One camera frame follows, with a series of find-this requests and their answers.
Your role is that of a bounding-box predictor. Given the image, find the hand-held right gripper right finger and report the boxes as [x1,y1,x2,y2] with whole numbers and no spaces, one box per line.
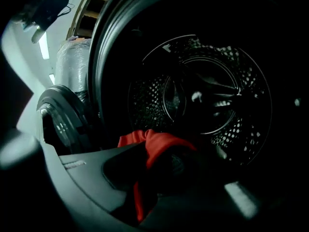
[140,148,309,232]

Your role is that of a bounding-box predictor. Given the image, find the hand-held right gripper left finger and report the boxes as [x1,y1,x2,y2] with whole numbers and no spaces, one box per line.
[36,139,160,232]

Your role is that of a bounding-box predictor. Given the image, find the red clothes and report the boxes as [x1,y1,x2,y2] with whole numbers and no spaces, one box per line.
[117,129,197,223]

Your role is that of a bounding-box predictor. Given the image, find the black washing machine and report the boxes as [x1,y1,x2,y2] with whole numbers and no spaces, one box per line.
[88,0,309,178]

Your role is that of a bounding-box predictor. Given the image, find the round glass machine door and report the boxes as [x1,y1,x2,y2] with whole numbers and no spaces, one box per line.
[36,84,95,156]

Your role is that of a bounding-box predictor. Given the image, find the plastic-wrapped grey appliance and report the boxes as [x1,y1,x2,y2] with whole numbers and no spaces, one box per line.
[55,38,92,93]

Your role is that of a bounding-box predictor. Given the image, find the brown wooden frame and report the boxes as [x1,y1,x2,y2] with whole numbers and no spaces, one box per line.
[66,0,116,40]

